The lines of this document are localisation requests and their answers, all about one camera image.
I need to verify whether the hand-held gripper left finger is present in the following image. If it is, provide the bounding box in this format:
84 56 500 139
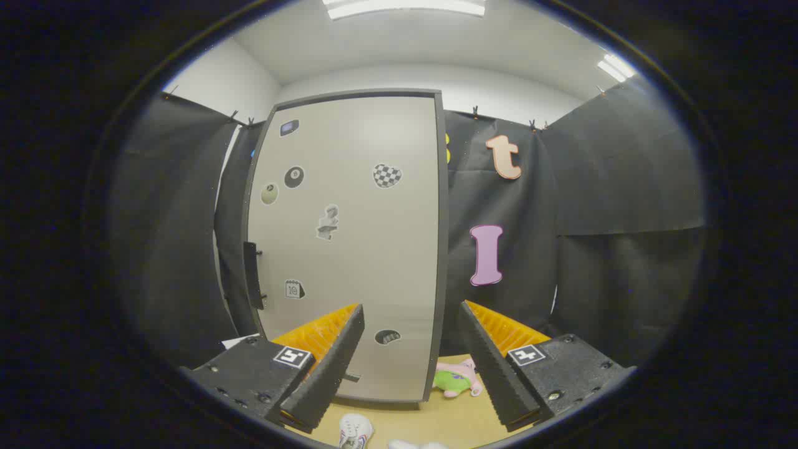
181 304 366 435

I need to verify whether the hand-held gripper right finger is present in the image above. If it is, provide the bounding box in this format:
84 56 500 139
457 300 637 433

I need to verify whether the white canvas shoe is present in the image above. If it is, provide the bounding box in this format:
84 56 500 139
340 413 375 449

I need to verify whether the black door handle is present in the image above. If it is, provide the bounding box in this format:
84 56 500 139
243 242 267 311

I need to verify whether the beige shoe cabinet door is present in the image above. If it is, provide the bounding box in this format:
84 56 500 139
248 95 441 401

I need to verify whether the grey shoe cabinet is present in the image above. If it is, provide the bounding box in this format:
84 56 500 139
240 89 449 405

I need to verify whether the pink green plush toy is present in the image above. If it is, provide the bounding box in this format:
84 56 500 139
433 359 484 400

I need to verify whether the black backdrop cloth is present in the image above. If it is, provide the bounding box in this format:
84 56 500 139
109 75 708 369

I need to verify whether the row of black cloth clips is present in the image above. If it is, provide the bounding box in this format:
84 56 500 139
163 86 607 132

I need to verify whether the small ceiling light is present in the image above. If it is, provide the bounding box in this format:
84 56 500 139
595 53 637 83

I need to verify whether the long ceiling light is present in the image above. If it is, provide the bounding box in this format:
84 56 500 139
322 0 487 21

